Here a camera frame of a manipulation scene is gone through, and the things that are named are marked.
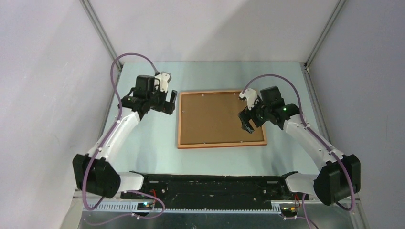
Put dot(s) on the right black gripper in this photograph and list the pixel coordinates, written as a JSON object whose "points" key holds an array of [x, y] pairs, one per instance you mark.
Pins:
{"points": [[245, 115]]}

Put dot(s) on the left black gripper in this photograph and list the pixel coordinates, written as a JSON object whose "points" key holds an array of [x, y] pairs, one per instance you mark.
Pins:
{"points": [[168, 109]]}

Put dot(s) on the wooden picture frame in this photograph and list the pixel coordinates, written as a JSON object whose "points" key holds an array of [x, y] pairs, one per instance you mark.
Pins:
{"points": [[179, 126]]}

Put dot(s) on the brown backing board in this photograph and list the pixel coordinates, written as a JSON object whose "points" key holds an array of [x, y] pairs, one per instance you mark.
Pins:
{"points": [[215, 117]]}

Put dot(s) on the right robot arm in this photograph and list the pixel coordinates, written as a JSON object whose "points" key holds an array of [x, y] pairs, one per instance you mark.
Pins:
{"points": [[339, 175]]}

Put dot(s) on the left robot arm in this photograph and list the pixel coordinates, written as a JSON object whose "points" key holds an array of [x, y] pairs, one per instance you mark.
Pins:
{"points": [[94, 172]]}

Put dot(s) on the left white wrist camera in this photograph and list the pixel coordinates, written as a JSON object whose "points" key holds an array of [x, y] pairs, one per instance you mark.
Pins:
{"points": [[162, 80]]}

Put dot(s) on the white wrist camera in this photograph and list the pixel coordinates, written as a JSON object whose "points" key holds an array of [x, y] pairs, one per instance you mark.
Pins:
{"points": [[250, 96], [162, 80]]}

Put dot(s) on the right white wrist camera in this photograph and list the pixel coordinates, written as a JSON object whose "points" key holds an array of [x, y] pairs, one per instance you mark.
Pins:
{"points": [[250, 96]]}

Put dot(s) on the right aluminium corner post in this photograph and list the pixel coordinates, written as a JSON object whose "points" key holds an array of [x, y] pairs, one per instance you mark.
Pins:
{"points": [[325, 31]]}

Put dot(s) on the aluminium corner post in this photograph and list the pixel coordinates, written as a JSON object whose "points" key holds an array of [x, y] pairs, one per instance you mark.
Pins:
{"points": [[325, 31], [96, 22]]}

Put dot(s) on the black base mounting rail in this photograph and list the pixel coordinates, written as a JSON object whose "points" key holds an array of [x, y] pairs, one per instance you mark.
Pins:
{"points": [[215, 192]]}

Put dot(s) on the grey cable duct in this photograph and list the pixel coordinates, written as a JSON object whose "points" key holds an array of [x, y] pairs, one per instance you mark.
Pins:
{"points": [[143, 206]]}

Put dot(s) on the left aluminium corner post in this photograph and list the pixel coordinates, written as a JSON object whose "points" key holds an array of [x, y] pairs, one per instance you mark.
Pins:
{"points": [[96, 22]]}

